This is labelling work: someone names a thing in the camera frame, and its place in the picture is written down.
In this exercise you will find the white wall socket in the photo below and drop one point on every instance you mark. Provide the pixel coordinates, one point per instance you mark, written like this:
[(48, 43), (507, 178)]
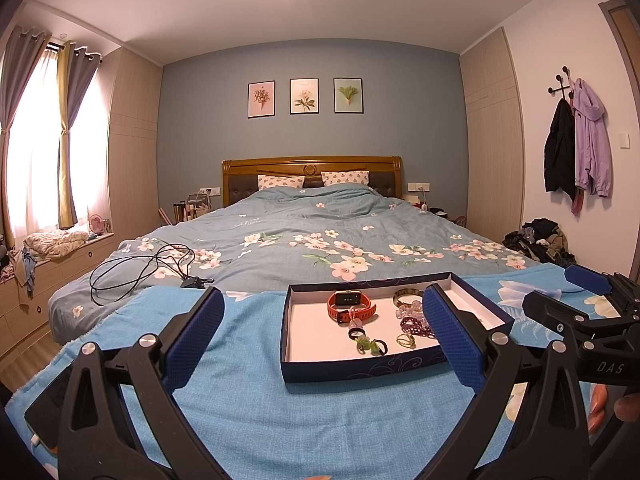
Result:
[(210, 191), (418, 186)]

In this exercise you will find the window seat drawer cabinet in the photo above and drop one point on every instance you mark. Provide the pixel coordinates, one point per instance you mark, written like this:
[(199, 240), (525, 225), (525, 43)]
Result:
[(60, 275)]

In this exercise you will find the green framed leaf picture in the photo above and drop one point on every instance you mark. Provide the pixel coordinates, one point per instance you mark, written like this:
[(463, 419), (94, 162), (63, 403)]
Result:
[(348, 94)]

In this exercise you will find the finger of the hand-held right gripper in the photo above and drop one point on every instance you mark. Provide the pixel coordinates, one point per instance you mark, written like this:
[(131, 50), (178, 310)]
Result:
[(545, 307), (587, 276)]

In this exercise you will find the pink framed flower picture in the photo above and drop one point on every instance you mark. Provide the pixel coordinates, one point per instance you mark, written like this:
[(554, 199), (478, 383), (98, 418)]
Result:
[(261, 100)]

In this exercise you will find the white wall switch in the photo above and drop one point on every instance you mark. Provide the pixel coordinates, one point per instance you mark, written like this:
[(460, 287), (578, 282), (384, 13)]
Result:
[(623, 140)]

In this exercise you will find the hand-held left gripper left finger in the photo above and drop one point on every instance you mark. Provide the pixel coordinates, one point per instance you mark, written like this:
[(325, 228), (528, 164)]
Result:
[(197, 340)]

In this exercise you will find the black smartphone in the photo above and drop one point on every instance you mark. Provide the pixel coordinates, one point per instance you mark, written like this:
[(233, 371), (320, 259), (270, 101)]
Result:
[(45, 410)]

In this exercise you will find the person's right hand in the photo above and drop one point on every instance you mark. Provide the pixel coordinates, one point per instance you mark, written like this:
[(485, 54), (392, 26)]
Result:
[(627, 407)]

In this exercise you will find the purple jacket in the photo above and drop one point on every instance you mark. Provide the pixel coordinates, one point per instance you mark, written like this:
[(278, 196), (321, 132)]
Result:
[(592, 142)]

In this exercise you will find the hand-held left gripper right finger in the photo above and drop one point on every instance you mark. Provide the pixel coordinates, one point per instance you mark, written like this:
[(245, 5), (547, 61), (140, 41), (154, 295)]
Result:
[(452, 335)]

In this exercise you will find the grey-blue floral duvet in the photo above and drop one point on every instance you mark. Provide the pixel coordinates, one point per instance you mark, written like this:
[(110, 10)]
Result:
[(300, 220)]

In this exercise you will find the pile of dark clothes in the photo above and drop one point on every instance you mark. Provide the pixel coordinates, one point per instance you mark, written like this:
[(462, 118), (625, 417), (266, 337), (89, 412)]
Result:
[(540, 237)]

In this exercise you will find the wooden door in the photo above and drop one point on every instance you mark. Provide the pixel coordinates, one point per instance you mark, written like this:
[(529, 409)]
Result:
[(627, 50)]

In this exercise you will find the black jacket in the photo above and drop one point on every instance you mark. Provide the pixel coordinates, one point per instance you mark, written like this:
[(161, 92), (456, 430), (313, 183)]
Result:
[(559, 152)]

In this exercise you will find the yellow and grey curtain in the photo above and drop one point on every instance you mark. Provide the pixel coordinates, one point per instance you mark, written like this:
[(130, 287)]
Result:
[(80, 90)]

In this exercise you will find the wooden bed headboard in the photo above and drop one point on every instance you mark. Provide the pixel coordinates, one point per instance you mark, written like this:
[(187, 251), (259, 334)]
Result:
[(265, 167)]

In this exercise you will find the patterned white pillow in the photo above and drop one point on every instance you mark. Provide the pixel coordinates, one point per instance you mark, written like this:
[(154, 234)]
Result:
[(345, 178), (280, 182)]

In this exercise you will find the cream framed flower picture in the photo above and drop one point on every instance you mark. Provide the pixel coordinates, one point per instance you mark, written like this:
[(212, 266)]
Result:
[(304, 96)]

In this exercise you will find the beige wardrobe by window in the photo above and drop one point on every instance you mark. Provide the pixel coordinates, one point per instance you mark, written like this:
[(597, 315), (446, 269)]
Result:
[(135, 160)]

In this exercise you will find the crumpled light quilt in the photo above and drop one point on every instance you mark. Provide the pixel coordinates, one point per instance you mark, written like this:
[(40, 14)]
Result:
[(55, 245)]

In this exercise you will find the black wall coat hook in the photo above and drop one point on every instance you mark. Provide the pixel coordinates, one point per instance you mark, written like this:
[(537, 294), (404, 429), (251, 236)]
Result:
[(561, 85)]

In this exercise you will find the light blue floral blanket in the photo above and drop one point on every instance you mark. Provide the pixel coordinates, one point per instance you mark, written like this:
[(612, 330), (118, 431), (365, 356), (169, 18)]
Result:
[(250, 410)]

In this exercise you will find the dark red scarf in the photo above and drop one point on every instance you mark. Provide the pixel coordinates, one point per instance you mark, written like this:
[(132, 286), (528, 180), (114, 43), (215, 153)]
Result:
[(578, 202)]

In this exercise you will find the navy shallow cardboard box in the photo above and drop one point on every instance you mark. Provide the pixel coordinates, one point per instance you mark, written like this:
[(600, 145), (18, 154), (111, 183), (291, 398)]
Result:
[(310, 330)]

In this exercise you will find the yellow-brown bangle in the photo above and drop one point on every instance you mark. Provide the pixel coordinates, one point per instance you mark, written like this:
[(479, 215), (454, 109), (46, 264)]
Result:
[(397, 300)]

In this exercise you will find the blue hanging cloth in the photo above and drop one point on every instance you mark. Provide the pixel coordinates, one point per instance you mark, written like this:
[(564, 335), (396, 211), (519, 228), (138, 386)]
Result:
[(27, 270)]

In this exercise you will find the dark printed cloth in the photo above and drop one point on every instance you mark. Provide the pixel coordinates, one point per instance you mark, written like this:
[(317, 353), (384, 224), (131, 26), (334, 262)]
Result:
[(6, 260)]

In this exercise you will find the beige wardrobe by door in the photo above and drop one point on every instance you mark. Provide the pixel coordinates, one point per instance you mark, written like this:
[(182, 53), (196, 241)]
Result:
[(492, 135)]

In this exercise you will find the orange smartwatch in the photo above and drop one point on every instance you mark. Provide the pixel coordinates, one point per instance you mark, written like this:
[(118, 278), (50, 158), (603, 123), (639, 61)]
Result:
[(346, 300)]

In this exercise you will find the small pink fan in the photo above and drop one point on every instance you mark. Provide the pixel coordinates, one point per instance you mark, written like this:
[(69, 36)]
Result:
[(97, 225)]

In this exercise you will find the cluttered bedside table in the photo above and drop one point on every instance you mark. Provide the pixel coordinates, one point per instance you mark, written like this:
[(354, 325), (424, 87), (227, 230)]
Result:
[(442, 211)]

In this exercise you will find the black curtain rod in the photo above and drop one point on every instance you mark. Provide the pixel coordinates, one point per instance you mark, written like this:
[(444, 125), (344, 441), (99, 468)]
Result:
[(52, 47)]

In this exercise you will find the white sheer curtain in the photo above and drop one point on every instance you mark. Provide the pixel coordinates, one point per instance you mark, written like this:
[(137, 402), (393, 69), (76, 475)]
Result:
[(35, 170)]

